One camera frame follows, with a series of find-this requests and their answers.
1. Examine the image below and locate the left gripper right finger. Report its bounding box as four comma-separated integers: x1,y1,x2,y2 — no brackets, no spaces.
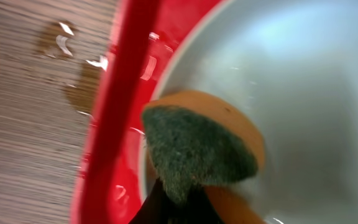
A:
185,186,224,224

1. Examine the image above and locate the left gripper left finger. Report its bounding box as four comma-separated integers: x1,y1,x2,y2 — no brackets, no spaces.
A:
129,179,174,224

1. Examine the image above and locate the orange and green sponge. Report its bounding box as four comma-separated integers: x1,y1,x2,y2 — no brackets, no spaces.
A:
142,90,265,224

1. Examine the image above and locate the light blue plate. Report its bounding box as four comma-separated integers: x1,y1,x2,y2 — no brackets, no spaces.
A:
152,0,358,224

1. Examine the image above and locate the red serving tray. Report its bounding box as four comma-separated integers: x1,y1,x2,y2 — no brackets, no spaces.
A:
70,0,219,224

